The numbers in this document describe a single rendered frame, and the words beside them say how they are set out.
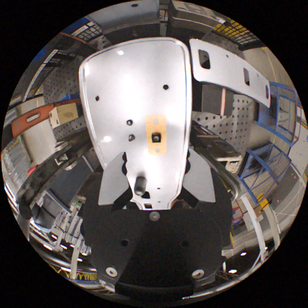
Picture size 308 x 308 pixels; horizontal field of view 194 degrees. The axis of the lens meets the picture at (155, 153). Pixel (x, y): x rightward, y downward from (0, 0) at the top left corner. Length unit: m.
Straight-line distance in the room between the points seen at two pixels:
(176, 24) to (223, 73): 0.13
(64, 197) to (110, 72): 0.64
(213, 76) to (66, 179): 0.76
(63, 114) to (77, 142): 0.08
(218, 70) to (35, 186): 0.39
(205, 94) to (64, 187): 0.74
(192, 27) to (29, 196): 0.41
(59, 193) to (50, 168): 0.45
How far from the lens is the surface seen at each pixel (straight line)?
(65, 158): 0.22
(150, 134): 0.17
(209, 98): 0.22
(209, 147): 0.22
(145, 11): 0.24
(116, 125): 0.19
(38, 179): 0.21
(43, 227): 0.69
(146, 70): 0.18
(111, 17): 0.25
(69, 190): 0.68
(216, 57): 0.23
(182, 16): 0.22
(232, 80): 0.24
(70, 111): 0.21
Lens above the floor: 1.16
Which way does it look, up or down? 59 degrees down
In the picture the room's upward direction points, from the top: 178 degrees counter-clockwise
